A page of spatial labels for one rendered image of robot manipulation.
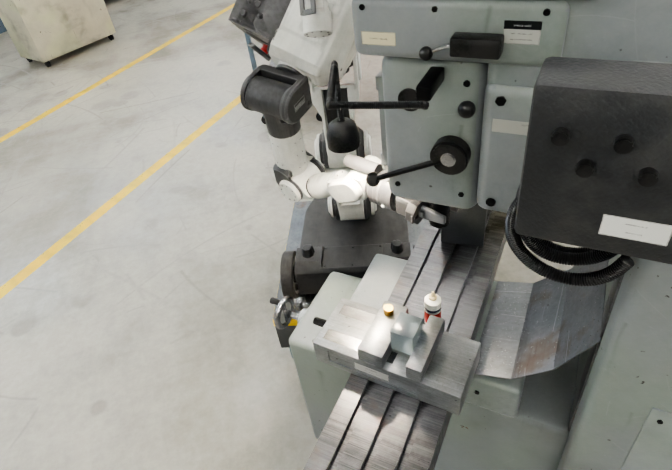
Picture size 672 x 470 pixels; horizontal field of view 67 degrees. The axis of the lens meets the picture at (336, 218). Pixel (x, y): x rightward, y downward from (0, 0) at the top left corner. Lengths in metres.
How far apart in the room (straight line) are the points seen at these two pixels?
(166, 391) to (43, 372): 0.68
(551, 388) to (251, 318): 1.62
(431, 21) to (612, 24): 0.25
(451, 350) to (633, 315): 0.39
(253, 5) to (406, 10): 0.57
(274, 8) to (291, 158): 0.38
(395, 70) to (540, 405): 0.92
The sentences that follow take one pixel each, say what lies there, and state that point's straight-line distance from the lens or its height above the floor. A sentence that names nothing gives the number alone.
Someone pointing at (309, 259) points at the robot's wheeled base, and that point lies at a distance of 1.99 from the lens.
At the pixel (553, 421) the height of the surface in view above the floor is 0.75.
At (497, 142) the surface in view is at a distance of 0.91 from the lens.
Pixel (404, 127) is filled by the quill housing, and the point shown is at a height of 1.49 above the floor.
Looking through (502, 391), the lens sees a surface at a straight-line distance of 1.33.
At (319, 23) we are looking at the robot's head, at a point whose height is 1.61.
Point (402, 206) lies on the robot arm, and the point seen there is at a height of 1.24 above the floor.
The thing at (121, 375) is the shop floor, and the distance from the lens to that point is 2.72.
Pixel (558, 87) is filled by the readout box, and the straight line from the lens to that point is 0.58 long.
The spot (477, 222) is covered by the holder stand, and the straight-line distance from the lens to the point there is 1.45.
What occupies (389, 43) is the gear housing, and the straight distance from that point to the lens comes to 0.89.
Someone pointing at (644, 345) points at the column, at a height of 1.21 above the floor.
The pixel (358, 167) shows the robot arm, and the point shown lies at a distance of 1.24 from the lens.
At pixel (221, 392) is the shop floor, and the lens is 2.46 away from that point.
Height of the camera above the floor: 1.97
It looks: 39 degrees down
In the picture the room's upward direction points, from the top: 8 degrees counter-clockwise
